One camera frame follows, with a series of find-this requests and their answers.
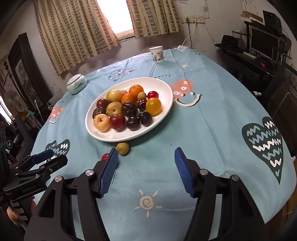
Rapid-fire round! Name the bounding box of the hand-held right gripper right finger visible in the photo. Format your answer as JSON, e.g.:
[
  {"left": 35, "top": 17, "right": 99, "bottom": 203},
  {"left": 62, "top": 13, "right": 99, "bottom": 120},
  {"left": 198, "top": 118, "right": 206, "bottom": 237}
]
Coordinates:
[{"left": 174, "top": 147, "right": 267, "bottom": 241}]

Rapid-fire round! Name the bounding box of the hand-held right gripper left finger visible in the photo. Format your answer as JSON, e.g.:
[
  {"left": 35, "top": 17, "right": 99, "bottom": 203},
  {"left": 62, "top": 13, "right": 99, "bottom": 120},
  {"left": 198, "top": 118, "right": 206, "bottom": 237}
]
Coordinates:
[{"left": 24, "top": 148, "right": 119, "bottom": 241}]

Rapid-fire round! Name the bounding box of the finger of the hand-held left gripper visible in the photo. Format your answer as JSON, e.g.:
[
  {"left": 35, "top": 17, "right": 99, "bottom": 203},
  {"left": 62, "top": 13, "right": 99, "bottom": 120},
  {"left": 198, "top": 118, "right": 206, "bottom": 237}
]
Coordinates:
[
  {"left": 9, "top": 155, "right": 68, "bottom": 186},
  {"left": 9, "top": 149, "right": 56, "bottom": 172}
]

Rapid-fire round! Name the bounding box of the white oval plate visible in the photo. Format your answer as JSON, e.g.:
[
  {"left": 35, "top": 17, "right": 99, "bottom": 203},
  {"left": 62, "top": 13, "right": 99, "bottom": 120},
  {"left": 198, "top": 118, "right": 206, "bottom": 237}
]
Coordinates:
[{"left": 85, "top": 77, "right": 174, "bottom": 142}]

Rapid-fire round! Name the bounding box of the pale orange loquat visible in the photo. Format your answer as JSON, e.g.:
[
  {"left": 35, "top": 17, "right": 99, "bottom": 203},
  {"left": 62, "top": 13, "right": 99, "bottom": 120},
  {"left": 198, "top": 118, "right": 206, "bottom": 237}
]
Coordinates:
[{"left": 93, "top": 114, "right": 110, "bottom": 132}]

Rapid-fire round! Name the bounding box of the dark purple plum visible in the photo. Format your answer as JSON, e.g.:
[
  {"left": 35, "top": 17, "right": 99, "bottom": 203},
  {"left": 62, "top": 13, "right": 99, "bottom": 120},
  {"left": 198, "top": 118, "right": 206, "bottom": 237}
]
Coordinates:
[
  {"left": 126, "top": 116, "right": 141, "bottom": 131},
  {"left": 138, "top": 111, "right": 153, "bottom": 127}
]

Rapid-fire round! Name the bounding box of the dark wrinkled passion fruit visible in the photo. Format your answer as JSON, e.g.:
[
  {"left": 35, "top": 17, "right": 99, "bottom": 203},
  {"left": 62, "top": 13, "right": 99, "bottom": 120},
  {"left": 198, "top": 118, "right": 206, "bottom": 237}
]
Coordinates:
[
  {"left": 121, "top": 103, "right": 138, "bottom": 118},
  {"left": 92, "top": 107, "right": 107, "bottom": 119}
]

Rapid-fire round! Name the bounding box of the tan loquat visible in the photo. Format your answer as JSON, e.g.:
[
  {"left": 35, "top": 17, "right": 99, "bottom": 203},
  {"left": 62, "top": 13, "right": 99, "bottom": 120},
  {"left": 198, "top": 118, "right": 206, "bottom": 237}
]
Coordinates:
[{"left": 106, "top": 101, "right": 123, "bottom": 116}]

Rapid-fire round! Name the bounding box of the orange-yellow tomato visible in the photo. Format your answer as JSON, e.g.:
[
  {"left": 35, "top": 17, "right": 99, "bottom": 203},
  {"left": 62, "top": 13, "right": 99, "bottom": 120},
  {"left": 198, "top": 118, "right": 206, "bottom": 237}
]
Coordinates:
[{"left": 146, "top": 98, "right": 162, "bottom": 117}]

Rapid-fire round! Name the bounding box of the small mandarin orange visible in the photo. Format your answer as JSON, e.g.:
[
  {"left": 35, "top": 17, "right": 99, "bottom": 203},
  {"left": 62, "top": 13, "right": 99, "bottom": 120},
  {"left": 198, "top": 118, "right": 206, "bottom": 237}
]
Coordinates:
[{"left": 121, "top": 93, "right": 137, "bottom": 105}]

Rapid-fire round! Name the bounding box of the large tan round fruit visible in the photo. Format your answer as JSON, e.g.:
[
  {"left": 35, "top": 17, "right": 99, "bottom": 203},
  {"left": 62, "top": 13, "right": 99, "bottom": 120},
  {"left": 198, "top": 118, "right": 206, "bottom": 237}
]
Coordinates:
[{"left": 106, "top": 90, "right": 123, "bottom": 102}]

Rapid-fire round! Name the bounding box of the large mandarin orange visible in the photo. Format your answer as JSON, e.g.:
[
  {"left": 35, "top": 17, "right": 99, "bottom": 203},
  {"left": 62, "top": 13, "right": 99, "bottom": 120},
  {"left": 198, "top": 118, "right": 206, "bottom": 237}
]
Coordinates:
[{"left": 128, "top": 85, "right": 144, "bottom": 98}]

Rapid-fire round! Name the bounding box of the person's left hand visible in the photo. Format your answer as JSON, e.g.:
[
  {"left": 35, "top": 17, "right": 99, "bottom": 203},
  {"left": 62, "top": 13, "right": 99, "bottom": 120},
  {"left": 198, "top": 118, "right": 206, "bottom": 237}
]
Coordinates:
[{"left": 6, "top": 195, "right": 37, "bottom": 229}]

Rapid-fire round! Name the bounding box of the blue printed tablecloth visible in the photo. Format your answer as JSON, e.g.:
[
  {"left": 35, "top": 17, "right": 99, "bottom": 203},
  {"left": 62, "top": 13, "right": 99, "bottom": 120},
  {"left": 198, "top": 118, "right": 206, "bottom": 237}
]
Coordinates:
[{"left": 30, "top": 47, "right": 294, "bottom": 241}]

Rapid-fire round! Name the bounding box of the clear plastic bag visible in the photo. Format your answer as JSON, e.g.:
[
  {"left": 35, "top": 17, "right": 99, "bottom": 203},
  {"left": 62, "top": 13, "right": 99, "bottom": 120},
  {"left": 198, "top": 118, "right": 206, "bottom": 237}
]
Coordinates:
[{"left": 48, "top": 90, "right": 63, "bottom": 112}]

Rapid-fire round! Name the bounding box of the electric fan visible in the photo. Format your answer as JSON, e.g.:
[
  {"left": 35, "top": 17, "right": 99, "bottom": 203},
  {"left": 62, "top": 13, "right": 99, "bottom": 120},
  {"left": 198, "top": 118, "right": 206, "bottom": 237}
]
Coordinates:
[{"left": 3, "top": 89, "right": 20, "bottom": 112}]

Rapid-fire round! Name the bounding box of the white ceramic lidded jar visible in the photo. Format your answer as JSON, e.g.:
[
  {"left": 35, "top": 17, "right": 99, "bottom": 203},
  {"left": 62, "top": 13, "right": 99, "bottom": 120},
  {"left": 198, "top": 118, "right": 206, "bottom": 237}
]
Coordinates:
[{"left": 66, "top": 74, "right": 87, "bottom": 95}]

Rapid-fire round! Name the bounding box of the patterned paper cup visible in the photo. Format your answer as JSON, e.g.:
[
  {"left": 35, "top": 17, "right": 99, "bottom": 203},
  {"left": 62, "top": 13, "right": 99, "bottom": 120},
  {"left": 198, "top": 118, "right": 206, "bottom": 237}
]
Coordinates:
[{"left": 149, "top": 46, "right": 164, "bottom": 63}]

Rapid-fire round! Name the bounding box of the black computer desk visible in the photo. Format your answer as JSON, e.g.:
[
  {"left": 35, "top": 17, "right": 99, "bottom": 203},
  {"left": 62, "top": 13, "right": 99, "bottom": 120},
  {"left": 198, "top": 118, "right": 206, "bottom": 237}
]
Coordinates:
[{"left": 216, "top": 21, "right": 293, "bottom": 93}]

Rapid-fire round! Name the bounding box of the black mesh office chair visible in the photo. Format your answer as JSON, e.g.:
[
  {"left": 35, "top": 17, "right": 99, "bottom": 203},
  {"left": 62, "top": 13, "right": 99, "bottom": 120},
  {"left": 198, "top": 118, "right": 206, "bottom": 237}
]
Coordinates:
[{"left": 262, "top": 62, "right": 297, "bottom": 158}]

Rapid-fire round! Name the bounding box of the brick-pattern striped curtain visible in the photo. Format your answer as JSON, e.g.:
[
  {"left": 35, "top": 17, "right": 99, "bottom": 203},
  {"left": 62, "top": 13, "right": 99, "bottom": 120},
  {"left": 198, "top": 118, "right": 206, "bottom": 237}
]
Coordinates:
[
  {"left": 34, "top": 0, "right": 120, "bottom": 76},
  {"left": 126, "top": 0, "right": 184, "bottom": 39}
]

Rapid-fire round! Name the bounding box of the black hat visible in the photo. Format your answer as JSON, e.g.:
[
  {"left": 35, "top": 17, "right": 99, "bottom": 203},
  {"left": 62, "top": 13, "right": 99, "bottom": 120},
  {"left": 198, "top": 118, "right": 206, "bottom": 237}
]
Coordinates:
[{"left": 215, "top": 35, "right": 244, "bottom": 52}]

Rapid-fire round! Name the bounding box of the computer monitor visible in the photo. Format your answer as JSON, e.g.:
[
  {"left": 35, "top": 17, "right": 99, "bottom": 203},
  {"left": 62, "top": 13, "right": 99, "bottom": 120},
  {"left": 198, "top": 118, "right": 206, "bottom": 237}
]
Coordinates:
[{"left": 249, "top": 27, "right": 280, "bottom": 58}]

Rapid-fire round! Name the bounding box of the window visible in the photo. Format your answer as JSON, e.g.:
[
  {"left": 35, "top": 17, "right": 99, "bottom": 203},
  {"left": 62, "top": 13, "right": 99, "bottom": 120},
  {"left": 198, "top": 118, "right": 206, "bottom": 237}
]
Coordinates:
[{"left": 96, "top": 0, "right": 135, "bottom": 39}]

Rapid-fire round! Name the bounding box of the black speaker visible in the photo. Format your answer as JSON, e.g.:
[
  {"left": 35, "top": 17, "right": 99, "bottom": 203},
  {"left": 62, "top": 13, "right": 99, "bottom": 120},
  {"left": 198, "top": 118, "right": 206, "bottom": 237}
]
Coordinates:
[{"left": 262, "top": 10, "right": 282, "bottom": 29}]

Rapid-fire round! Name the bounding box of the white power cable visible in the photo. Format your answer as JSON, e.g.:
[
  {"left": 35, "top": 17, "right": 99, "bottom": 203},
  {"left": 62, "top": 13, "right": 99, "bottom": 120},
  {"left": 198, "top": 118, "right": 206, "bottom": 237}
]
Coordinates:
[{"left": 181, "top": 22, "right": 196, "bottom": 47}]

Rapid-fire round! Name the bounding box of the white wall socket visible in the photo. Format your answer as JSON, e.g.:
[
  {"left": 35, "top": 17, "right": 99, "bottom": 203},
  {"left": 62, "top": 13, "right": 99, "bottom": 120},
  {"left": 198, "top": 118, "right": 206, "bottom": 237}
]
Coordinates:
[{"left": 183, "top": 16, "right": 206, "bottom": 24}]

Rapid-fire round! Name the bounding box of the wooden strip on wall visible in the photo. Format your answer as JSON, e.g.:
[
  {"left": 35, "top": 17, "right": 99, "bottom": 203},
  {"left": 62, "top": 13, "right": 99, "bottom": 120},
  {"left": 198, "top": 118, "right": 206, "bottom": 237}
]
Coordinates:
[{"left": 242, "top": 10, "right": 264, "bottom": 23}]

